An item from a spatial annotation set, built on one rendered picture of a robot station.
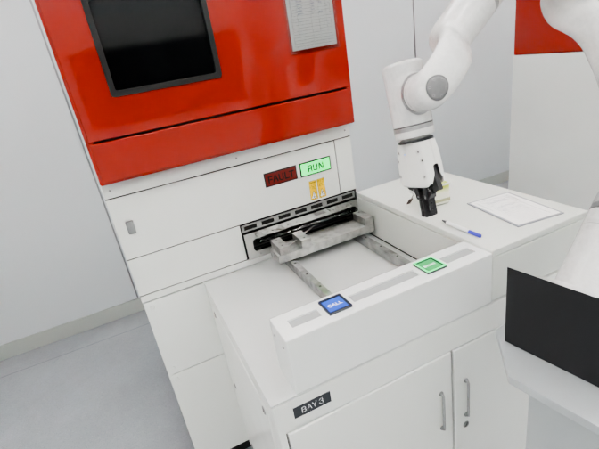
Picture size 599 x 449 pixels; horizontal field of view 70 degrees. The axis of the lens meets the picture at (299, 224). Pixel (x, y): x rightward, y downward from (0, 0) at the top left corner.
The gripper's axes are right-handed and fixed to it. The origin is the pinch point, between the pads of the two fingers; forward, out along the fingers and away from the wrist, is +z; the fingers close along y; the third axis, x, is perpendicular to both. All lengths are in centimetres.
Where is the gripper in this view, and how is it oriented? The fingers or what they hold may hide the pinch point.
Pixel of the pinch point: (428, 207)
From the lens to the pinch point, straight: 99.6
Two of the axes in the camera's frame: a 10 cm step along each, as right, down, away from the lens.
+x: 9.0, -3.0, 3.3
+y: 3.7, 1.0, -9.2
